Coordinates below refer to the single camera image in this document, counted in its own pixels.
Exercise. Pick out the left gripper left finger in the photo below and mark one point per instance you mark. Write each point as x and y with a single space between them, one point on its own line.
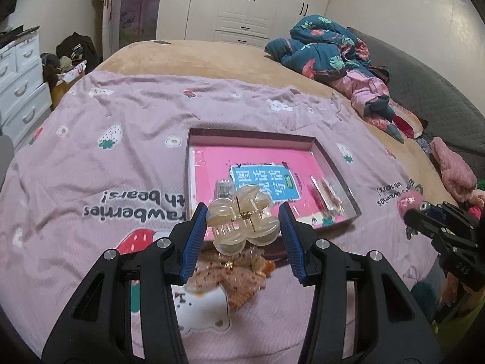
95 325

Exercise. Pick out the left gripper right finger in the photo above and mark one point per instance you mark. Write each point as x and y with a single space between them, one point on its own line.
389 325

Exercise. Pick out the pink book in plastic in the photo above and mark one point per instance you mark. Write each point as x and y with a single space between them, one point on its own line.
283 174

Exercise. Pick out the teal floral quilt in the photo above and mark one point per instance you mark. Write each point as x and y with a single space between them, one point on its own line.
326 52

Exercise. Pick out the black bag on floor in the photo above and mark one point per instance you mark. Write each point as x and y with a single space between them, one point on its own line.
79 48

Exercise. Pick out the tan bed sheet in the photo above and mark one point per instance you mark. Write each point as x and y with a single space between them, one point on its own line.
253 65

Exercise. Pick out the dotted mesh bow clip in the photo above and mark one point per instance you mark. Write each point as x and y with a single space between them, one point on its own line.
232 273

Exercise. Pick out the small blue hair comb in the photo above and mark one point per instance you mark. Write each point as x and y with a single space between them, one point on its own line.
224 188

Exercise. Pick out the white door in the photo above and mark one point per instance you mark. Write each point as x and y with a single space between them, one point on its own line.
111 27

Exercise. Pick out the beige claw hair clip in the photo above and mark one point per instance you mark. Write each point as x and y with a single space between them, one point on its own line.
243 218

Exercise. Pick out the clear bag earring card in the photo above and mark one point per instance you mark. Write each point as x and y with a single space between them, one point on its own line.
332 203

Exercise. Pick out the white wardrobe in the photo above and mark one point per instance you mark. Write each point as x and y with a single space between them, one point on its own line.
250 22

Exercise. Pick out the pink fuzzy garment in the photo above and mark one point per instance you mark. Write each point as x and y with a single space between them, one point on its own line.
457 177

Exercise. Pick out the white drawer cabinet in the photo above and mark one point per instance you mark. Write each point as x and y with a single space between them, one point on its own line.
25 97

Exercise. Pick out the pink strawberry hair clip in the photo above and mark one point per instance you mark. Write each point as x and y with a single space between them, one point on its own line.
411 200

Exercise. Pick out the pink strawberry blanket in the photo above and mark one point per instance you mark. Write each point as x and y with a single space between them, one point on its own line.
111 161

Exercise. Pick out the peach heart spiral clip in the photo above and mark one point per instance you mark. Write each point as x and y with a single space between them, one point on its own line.
262 266

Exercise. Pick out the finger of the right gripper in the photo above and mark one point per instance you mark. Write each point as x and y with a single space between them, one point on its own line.
431 223
435 208

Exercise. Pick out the grey padded headboard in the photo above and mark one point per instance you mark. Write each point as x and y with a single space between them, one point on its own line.
447 112

